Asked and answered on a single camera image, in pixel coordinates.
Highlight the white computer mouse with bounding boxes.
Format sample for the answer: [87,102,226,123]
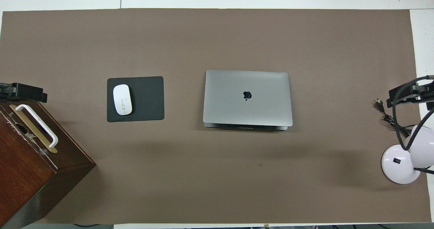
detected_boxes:
[113,84,133,116]

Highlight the silver laptop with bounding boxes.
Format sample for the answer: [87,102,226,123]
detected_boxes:
[203,69,293,131]

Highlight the gold handle plate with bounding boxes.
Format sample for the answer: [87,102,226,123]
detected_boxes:
[9,104,58,154]

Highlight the black lamp power cable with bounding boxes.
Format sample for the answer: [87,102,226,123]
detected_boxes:
[376,99,416,137]

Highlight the white desk lamp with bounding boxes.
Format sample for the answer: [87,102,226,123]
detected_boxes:
[381,125,434,185]

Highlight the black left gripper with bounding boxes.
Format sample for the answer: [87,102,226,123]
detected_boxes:
[0,82,48,103]

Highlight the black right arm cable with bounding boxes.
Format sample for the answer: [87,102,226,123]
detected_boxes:
[392,75,434,151]

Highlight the brown wooden box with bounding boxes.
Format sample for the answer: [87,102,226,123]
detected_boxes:
[0,100,96,229]

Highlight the white box handle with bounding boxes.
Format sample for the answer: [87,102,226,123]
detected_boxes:
[15,104,59,148]

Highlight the black mouse pad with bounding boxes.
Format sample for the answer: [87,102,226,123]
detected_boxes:
[107,76,165,123]

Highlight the brown table mat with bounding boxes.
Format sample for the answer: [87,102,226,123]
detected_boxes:
[0,8,432,224]

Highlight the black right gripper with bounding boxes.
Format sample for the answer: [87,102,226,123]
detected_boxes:
[388,78,434,110]

